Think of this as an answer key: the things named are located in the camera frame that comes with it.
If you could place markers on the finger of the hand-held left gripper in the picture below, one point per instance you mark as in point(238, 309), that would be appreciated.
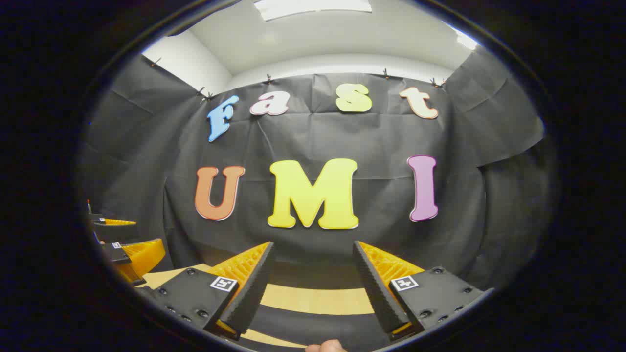
point(98, 220)
point(115, 254)

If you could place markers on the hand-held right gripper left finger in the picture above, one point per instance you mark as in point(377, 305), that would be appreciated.
point(250, 293)

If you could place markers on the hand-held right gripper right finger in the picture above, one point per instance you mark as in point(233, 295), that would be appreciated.
point(376, 293)

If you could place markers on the dark grey jeans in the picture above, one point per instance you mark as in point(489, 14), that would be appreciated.
point(318, 326)

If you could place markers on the black backdrop cloth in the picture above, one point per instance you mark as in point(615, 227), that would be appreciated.
point(381, 142)

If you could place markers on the row of black cloth clips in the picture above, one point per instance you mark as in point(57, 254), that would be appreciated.
point(268, 79)

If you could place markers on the ceiling light panel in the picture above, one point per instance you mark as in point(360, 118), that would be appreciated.
point(465, 40)

